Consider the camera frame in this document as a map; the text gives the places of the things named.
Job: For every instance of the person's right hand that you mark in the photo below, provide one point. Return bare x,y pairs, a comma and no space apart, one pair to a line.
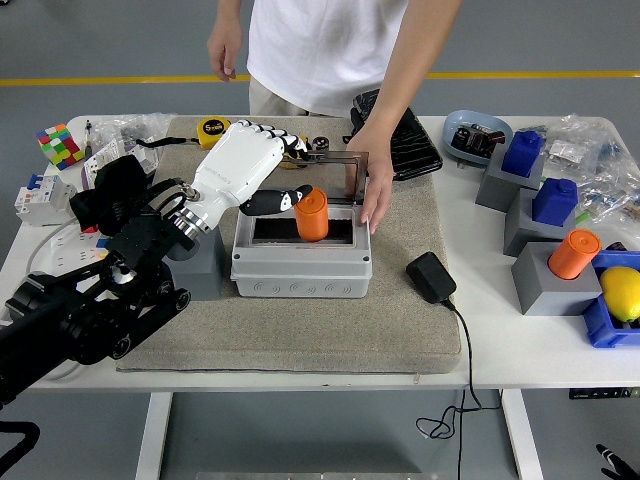
225,50

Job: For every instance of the person's left hand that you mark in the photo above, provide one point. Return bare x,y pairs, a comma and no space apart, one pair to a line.
377,170

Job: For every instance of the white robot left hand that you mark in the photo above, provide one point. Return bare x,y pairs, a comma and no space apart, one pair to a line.
235,165

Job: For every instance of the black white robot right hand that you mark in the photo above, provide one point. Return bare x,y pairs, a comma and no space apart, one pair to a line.
617,460

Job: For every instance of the smoky transparent box lid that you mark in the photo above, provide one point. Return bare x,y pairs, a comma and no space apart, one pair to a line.
340,156

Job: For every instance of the orange cylinder battery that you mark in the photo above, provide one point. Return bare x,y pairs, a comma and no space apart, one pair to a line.
575,255
312,220

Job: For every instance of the grey plastic enclosure box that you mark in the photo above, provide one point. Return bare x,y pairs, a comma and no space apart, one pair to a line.
300,272

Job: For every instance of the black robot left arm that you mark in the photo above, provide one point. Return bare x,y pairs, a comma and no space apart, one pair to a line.
75,320

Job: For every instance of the person's right forearm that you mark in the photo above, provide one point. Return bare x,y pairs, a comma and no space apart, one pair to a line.
232,16

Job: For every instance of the person's left forearm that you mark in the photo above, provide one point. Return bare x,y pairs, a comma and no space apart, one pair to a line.
415,65

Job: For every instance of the yellow tape measure chrome face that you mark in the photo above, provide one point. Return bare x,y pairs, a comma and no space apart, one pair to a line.
292,162

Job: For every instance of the small black cylinder cell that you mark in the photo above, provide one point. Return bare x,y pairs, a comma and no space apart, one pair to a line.
321,143

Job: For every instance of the black table control panel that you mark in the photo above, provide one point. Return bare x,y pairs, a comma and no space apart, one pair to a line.
600,393

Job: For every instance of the light blue bowl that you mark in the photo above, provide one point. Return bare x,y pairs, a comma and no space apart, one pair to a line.
460,120

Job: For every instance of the white table leg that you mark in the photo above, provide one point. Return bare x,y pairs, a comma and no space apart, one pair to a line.
152,435
522,435

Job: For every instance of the person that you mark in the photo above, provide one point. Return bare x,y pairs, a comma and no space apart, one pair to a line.
325,50

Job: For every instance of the dark electronic parts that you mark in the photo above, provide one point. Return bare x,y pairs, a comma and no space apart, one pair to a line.
475,140

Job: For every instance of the grey holder block round hole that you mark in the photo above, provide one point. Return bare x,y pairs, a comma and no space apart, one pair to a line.
205,270

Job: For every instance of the clear plastic bag dark parts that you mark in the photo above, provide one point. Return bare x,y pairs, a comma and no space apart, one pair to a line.
125,125

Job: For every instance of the black power adapter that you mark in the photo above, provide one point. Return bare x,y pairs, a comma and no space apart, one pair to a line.
430,277

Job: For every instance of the black cloth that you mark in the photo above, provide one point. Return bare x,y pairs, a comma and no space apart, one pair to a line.
110,190

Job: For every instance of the white printed card package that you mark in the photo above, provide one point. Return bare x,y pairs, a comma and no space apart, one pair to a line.
100,157

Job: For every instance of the blue plastic bin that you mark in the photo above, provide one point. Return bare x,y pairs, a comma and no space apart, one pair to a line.
605,325

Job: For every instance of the blue plastic block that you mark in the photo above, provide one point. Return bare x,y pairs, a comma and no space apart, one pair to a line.
552,205
522,155

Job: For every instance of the slim pen tool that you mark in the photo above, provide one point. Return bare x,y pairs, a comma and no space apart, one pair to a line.
88,135

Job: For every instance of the small colourful puzzle cube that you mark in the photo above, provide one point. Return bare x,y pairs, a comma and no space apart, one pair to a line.
102,242

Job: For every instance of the yellow lemon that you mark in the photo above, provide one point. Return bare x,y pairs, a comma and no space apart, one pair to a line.
622,295

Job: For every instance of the large colourful puzzle cube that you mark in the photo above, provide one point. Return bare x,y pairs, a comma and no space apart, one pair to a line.
60,147

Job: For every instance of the grey-brown cushion mat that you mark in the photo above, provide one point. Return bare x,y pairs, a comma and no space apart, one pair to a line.
300,335

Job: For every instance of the small black part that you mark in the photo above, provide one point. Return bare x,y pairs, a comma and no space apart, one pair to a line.
617,247

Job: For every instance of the clear bags of small parts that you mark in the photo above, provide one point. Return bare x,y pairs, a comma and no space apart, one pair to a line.
600,150

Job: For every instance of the white rail module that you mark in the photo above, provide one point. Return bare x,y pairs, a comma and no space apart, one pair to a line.
147,160

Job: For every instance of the white circuit breaker blue switch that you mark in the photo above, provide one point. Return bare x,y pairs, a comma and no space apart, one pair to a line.
45,200

